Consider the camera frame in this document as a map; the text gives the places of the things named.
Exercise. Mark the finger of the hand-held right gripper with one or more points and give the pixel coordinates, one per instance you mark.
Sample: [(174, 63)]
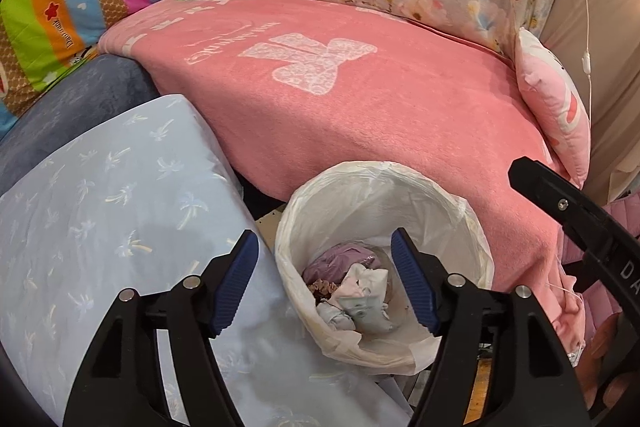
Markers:
[(555, 197)]

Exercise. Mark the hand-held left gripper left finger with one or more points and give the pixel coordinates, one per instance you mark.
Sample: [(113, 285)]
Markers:
[(235, 287)]

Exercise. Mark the blue-grey cushion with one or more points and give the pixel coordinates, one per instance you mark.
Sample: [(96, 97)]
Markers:
[(75, 107)]

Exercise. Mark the light blue tablecloth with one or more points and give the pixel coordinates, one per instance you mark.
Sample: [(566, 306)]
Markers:
[(125, 207)]

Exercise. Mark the beige cushion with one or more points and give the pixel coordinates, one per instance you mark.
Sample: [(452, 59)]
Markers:
[(615, 57)]

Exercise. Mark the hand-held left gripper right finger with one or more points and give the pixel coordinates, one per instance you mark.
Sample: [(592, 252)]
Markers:
[(412, 282)]

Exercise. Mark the person's right hand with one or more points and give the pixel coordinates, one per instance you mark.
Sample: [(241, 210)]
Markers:
[(600, 352)]

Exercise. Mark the white crumpled tissue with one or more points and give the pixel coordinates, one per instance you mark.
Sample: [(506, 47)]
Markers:
[(362, 279)]

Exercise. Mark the white lined trash bin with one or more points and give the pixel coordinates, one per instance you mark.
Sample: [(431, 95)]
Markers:
[(360, 197)]

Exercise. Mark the purple cloth bag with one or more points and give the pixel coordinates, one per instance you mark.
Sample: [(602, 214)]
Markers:
[(335, 262)]

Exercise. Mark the pink blanket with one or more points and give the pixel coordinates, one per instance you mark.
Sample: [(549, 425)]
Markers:
[(375, 107)]

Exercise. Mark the small pink pillow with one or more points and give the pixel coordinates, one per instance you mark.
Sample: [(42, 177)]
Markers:
[(555, 97)]

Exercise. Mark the light blue crumpled wrapper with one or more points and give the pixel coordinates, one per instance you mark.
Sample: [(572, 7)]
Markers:
[(332, 317), (372, 314)]

